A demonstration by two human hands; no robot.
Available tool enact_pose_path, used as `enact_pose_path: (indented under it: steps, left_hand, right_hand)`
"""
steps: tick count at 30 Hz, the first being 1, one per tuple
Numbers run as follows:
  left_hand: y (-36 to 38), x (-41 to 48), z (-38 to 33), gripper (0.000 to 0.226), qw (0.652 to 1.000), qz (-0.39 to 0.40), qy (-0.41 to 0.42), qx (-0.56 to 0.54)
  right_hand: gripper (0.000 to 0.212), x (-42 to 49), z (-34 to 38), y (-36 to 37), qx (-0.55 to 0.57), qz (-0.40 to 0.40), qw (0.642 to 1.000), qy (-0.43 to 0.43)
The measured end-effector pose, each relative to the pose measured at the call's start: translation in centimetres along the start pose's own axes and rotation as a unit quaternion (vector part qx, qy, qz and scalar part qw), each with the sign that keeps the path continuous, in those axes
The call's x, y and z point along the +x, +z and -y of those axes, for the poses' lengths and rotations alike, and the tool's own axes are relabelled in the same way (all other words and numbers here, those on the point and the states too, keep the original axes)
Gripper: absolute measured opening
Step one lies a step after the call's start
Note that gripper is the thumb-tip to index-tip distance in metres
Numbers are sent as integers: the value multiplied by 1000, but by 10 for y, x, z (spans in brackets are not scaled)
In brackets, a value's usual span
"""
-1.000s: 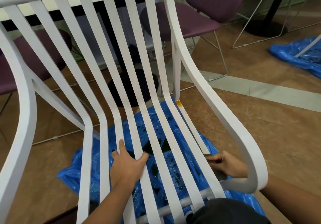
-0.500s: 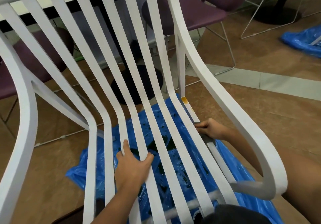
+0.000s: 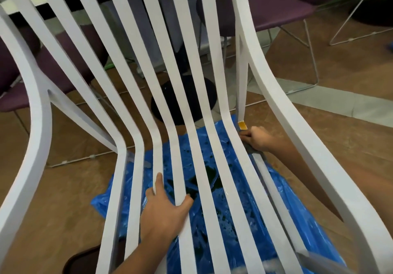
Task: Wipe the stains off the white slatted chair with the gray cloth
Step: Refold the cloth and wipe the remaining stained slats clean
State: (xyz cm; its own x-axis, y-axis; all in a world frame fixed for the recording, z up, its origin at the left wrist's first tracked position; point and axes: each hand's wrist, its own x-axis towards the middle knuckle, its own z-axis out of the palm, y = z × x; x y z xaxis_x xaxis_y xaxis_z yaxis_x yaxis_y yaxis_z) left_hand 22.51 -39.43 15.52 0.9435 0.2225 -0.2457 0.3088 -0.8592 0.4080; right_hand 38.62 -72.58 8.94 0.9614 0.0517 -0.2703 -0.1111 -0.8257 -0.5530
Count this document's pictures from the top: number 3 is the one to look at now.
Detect white slatted chair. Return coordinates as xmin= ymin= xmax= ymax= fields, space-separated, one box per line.
xmin=0 ymin=0 xmax=393 ymax=274

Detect dark brown tray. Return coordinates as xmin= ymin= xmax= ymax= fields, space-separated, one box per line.
xmin=62 ymin=238 xmax=126 ymax=274

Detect grey cleaning cloth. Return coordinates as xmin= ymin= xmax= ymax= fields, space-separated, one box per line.
xmin=239 ymin=129 xmax=266 ymax=158

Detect purple lounge chair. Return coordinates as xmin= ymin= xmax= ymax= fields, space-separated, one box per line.
xmin=0 ymin=25 xmax=145 ymax=168
xmin=196 ymin=0 xmax=354 ymax=95
xmin=328 ymin=0 xmax=393 ymax=46

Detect person's right forearm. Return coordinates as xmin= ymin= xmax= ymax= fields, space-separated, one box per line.
xmin=265 ymin=139 xmax=393 ymax=222

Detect black round table base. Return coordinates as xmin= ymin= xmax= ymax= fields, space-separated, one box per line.
xmin=350 ymin=0 xmax=393 ymax=27
xmin=150 ymin=43 xmax=219 ymax=126

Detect person's left hand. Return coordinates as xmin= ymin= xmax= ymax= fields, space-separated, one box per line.
xmin=140 ymin=172 xmax=194 ymax=248

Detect person's right hand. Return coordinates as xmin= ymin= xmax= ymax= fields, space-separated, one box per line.
xmin=239 ymin=126 xmax=278 ymax=153

